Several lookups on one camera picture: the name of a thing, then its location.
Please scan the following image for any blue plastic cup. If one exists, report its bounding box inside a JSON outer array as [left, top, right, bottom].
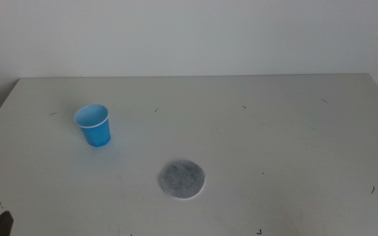
[[73, 104, 112, 148]]

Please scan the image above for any round grey cup mat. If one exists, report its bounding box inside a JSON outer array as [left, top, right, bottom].
[[158, 159, 206, 201]]

